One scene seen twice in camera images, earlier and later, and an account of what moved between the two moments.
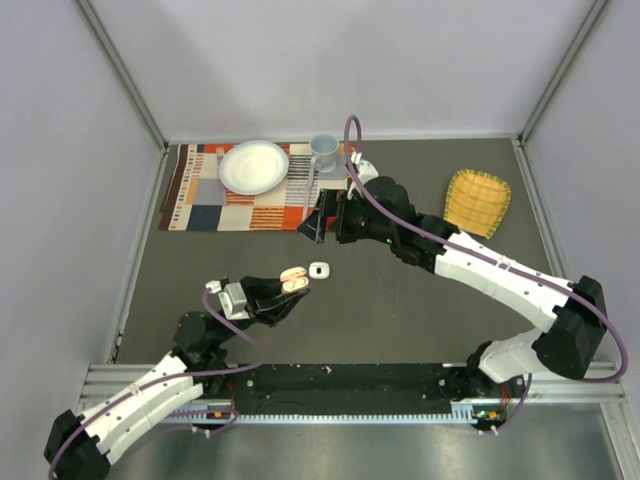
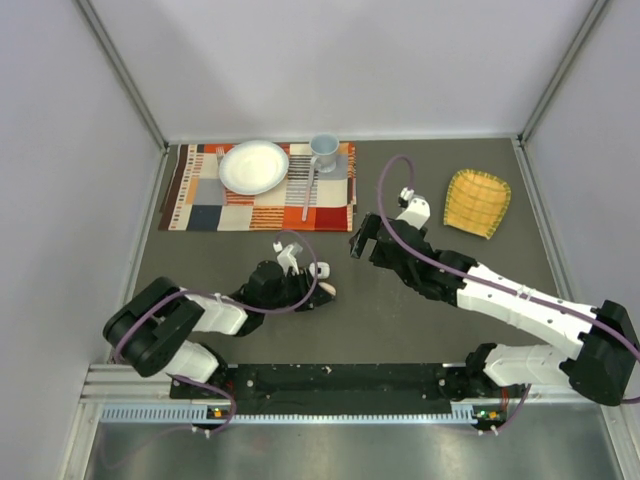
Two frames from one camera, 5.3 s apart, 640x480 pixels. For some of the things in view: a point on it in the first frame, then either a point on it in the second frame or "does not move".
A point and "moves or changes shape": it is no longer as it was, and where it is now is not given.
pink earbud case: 294,279 moves or changes shape
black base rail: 372,388 does not move
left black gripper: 263,304 → 304,281
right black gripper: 315,226 → 368,231
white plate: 253,167 does not move
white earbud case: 319,270 does not move
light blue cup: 324,146 does not move
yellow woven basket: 476,202 does not move
